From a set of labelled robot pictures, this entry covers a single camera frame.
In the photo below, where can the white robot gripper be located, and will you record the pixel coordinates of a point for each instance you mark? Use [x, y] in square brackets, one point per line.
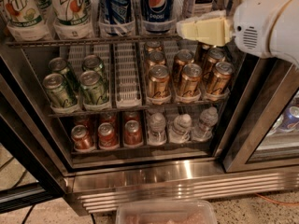
[253, 23]

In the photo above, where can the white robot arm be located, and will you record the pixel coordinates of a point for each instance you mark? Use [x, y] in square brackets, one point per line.
[264, 28]

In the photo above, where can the pepsi bottle front right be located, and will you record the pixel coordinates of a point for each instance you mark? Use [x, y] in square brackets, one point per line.
[157, 15]

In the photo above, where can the pepsi bottle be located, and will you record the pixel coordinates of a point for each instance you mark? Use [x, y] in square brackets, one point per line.
[117, 14]
[157, 15]

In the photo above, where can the pepsi bottle left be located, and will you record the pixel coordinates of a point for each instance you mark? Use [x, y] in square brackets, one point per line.
[117, 14]

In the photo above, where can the water bottle right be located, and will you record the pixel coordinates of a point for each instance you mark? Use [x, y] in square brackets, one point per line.
[202, 130]

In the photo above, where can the white empty shelf glide tray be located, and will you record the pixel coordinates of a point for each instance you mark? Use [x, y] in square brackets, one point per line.
[127, 84]

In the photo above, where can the water bottle left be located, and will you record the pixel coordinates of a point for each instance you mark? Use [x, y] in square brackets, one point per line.
[157, 125]

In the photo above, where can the steel fridge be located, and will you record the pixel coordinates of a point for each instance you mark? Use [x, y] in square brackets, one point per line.
[246, 153]

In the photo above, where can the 7up bottle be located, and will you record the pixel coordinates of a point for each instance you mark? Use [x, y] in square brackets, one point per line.
[25, 20]
[73, 19]

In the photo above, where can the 7up bottle far left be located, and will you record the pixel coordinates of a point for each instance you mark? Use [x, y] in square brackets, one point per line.
[25, 20]

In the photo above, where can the gold can back right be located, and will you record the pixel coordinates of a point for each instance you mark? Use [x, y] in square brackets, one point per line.
[201, 51]

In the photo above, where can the gold can front right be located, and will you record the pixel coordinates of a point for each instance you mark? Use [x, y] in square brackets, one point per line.
[219, 78]

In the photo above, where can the gold can middle centre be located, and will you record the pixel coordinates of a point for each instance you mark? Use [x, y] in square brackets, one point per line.
[183, 57]

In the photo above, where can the gold can front middle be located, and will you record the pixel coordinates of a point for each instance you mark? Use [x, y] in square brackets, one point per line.
[189, 79]

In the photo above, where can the gold can back left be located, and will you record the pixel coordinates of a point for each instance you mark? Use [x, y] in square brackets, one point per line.
[150, 46]

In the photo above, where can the gold can middle left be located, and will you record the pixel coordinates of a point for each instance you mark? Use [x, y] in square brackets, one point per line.
[153, 58]

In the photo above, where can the gold can front left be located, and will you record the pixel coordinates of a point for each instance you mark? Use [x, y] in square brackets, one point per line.
[158, 82]

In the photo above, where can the blue can behind glass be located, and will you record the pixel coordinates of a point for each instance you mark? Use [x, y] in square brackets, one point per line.
[290, 119]

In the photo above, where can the green can back right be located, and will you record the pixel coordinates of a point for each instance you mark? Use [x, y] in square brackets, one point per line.
[95, 63]

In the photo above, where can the green can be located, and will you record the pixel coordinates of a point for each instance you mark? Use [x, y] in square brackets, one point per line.
[62, 66]
[95, 63]
[59, 92]
[93, 88]

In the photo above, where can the red can front right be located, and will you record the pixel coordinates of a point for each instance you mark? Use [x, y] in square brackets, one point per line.
[132, 133]

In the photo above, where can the red can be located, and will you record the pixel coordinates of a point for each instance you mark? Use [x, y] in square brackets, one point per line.
[83, 141]
[132, 133]
[107, 136]

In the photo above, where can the green can front right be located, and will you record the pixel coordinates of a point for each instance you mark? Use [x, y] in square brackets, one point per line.
[93, 88]

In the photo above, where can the red can front middle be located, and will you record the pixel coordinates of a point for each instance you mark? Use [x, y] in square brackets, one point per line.
[107, 136]

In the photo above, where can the green can back left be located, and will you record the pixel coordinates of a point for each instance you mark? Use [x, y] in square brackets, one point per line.
[62, 66]

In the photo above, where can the green can front left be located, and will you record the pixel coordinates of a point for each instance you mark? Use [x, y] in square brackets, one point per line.
[59, 92]

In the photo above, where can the red can front left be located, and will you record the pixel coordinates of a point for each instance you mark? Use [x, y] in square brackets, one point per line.
[83, 141]

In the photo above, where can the clear plastic container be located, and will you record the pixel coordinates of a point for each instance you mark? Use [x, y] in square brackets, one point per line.
[166, 212]

